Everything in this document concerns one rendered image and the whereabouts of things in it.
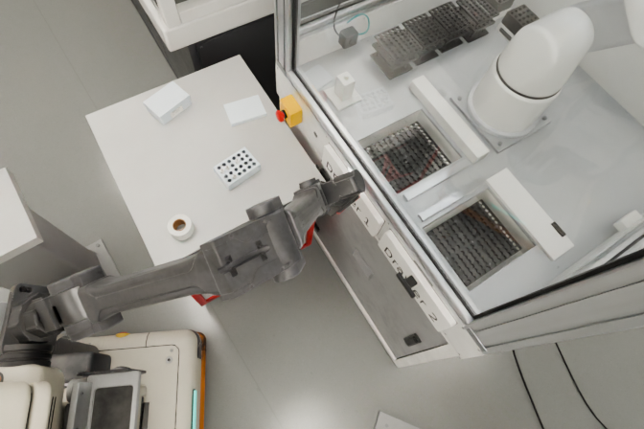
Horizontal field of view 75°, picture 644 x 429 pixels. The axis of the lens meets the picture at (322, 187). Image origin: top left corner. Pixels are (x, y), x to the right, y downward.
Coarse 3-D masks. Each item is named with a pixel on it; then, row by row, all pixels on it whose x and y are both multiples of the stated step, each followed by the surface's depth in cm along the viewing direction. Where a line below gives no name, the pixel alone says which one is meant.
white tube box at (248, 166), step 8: (240, 152) 137; (248, 152) 137; (224, 160) 135; (232, 160) 136; (240, 160) 136; (248, 160) 136; (256, 160) 136; (216, 168) 134; (224, 168) 134; (232, 168) 134; (240, 168) 135; (248, 168) 137; (256, 168) 136; (224, 176) 134; (232, 176) 133; (240, 176) 133; (248, 176) 137; (224, 184) 135; (232, 184) 133
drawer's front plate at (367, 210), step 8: (328, 144) 126; (328, 152) 125; (328, 160) 128; (336, 160) 123; (328, 168) 132; (336, 168) 125; (344, 168) 122; (360, 200) 120; (368, 200) 119; (360, 208) 123; (368, 208) 118; (360, 216) 126; (368, 216) 121; (376, 216) 117; (368, 224) 124; (376, 224) 118; (376, 232) 122
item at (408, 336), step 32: (320, 160) 145; (320, 224) 186; (352, 224) 147; (352, 256) 165; (384, 256) 133; (352, 288) 190; (384, 288) 149; (384, 320) 167; (416, 320) 135; (416, 352) 153; (448, 352) 122
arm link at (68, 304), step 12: (72, 288) 68; (48, 300) 69; (60, 300) 68; (72, 300) 68; (48, 312) 69; (60, 312) 69; (72, 312) 68; (84, 312) 69; (48, 324) 69; (60, 324) 70
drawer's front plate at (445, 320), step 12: (384, 240) 118; (396, 240) 114; (384, 252) 122; (396, 252) 115; (396, 264) 119; (408, 264) 111; (408, 276) 115; (420, 276) 110; (420, 288) 112; (420, 300) 116; (432, 300) 108; (444, 312) 107; (432, 324) 116; (444, 324) 109
